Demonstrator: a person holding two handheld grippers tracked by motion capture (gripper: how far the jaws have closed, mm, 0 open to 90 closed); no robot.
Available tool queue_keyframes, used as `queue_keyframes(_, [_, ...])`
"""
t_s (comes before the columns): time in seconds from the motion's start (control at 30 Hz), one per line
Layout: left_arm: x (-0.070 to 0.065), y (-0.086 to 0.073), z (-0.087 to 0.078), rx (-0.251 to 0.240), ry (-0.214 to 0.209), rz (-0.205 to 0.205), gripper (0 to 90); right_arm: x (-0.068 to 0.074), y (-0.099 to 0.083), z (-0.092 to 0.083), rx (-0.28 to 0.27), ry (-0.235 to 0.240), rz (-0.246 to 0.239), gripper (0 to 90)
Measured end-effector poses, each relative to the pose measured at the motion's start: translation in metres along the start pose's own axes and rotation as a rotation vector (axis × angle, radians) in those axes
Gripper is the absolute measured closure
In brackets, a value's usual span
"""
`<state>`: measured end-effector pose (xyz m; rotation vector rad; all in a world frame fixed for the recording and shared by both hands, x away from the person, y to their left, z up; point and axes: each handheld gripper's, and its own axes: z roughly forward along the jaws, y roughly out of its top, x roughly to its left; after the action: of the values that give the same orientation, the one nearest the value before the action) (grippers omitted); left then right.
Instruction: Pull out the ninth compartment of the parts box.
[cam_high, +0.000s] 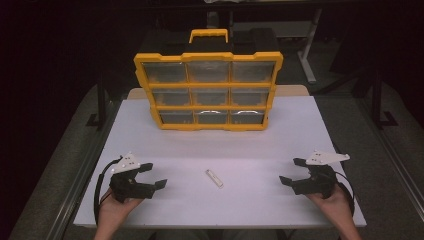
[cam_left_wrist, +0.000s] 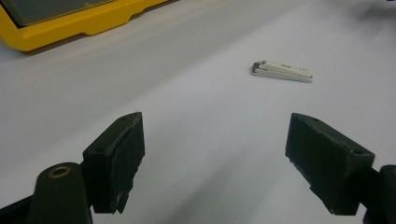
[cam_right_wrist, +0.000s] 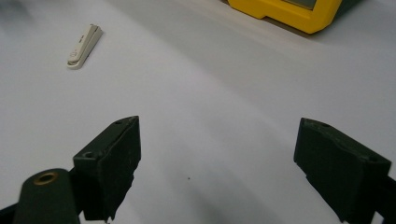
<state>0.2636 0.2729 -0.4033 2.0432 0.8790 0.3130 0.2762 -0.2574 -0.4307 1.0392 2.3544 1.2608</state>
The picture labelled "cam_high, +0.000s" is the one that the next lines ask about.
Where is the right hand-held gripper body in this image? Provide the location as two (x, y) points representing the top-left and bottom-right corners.
(292, 150), (351, 200)

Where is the set of clear organizer drawers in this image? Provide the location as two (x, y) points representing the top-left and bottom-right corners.
(142, 61), (276, 125)

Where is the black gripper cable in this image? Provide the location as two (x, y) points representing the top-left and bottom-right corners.
(93, 157), (123, 225)
(334, 171), (356, 218)

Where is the clear pulled-out organizer drawer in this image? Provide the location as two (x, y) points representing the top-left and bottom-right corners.
(230, 109), (266, 125)

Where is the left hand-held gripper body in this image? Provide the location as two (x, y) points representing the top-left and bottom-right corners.
(109, 151), (158, 204)

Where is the person's right hand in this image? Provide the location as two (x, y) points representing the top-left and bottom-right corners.
(305, 184), (355, 232)

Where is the yellow black drawer organizer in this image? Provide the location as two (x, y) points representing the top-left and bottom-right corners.
(133, 28), (284, 132)

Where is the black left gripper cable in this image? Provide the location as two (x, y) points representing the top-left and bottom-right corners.
(93, 157), (123, 225)

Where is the white desk leg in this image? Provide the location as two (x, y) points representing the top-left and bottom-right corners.
(297, 8), (324, 85)

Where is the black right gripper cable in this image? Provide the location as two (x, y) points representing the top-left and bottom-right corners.
(334, 171), (356, 218)

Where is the small white clear stick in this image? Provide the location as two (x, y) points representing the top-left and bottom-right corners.
(204, 168), (225, 190)

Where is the metal floor rail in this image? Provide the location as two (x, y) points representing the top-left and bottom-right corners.
(52, 99), (122, 240)
(359, 99), (424, 214)

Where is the person's left hand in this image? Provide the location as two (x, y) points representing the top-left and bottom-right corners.
(97, 188), (145, 232)

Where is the black metal stand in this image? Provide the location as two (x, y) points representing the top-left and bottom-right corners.
(370, 71), (400, 130)
(85, 75), (110, 130)

